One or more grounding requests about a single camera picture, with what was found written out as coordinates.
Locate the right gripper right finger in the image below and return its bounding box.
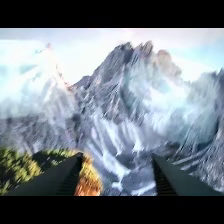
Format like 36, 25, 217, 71
151, 153, 224, 197

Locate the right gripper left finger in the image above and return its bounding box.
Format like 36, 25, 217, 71
5, 152, 85, 197

